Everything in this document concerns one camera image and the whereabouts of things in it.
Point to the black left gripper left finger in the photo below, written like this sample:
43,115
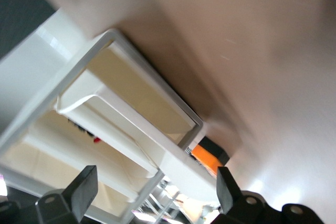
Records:
76,197

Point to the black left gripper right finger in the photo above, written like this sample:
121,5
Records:
231,200

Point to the orange button box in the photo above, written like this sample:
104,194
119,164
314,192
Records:
207,158

